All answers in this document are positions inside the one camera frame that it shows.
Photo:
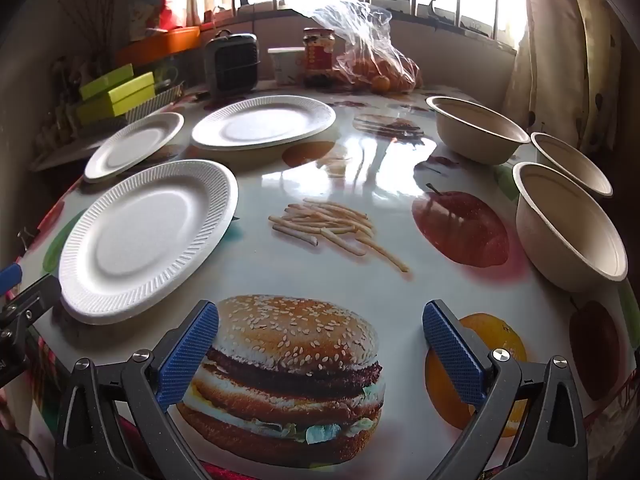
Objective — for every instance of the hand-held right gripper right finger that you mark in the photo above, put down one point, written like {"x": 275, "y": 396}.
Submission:
{"x": 452, "y": 355}

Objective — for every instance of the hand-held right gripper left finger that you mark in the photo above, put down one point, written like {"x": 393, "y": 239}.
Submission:
{"x": 190, "y": 355}

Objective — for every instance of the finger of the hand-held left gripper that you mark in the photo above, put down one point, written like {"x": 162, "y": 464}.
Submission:
{"x": 35, "y": 297}
{"x": 11, "y": 277}

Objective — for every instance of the large white foam plate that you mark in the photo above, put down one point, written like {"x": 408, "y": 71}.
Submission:
{"x": 140, "y": 245}
{"x": 260, "y": 122}

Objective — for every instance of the small white foam plate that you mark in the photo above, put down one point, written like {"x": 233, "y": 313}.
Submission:
{"x": 135, "y": 147}

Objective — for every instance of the large beige paper bowl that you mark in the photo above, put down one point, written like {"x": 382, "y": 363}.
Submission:
{"x": 475, "y": 130}

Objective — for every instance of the black binder clip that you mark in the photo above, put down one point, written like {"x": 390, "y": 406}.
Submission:
{"x": 27, "y": 237}

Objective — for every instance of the food printed tablecloth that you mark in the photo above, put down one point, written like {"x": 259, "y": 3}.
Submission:
{"x": 350, "y": 310}

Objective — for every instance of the green cardboard box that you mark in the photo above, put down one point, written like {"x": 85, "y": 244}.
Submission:
{"x": 125, "y": 96}
{"x": 107, "y": 80}

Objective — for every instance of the dry twig bundle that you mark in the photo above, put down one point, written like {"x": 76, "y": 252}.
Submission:
{"x": 85, "y": 15}

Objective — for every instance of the orange plastic tray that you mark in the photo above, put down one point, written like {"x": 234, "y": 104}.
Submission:
{"x": 160, "y": 45}

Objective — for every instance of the pile of mandarin oranges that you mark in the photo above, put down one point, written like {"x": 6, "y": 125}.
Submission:
{"x": 395, "y": 77}

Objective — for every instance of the small grey fan heater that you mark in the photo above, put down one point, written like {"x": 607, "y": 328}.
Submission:
{"x": 232, "y": 67}

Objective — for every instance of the white plastic tub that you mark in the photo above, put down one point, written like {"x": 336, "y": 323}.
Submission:
{"x": 286, "y": 67}

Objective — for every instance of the cream patterned curtain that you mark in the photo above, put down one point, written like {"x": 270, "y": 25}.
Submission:
{"x": 560, "y": 60}

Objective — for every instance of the red label glass jar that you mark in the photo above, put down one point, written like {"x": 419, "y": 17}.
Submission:
{"x": 318, "y": 55}

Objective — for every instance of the clear plastic bag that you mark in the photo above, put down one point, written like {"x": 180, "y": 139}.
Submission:
{"x": 360, "y": 25}

